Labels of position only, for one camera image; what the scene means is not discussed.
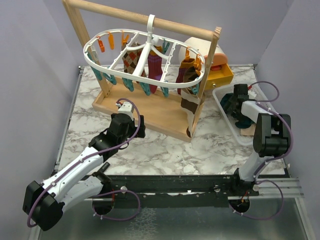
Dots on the wooden hanger rack stand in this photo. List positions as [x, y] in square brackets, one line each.
[161, 110]

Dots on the argyle patterned sock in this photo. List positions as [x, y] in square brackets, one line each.
[130, 60]

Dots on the white plastic basket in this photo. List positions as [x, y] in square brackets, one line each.
[244, 137]

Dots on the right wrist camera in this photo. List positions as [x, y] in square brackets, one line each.
[252, 93]

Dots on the orange clothespin holding socks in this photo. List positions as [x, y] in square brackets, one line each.
[187, 54]

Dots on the toy drawer cabinet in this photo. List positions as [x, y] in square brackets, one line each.
[220, 73]

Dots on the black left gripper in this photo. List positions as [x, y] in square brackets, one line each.
[141, 132]

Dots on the maroon striped sock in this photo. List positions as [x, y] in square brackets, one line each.
[154, 66]
[184, 66]

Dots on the white oval clip hanger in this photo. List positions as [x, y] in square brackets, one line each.
[145, 41]

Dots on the beige brown striped sock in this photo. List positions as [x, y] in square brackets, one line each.
[189, 103]

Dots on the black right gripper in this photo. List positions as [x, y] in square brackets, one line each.
[234, 114]

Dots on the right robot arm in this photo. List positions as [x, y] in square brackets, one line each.
[272, 138]

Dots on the teal clothespin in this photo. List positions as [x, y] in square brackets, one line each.
[146, 88]
[128, 84]

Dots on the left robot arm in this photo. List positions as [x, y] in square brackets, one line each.
[46, 202]

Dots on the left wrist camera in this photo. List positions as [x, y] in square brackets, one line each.
[125, 108]

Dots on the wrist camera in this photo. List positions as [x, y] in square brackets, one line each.
[252, 93]
[125, 108]

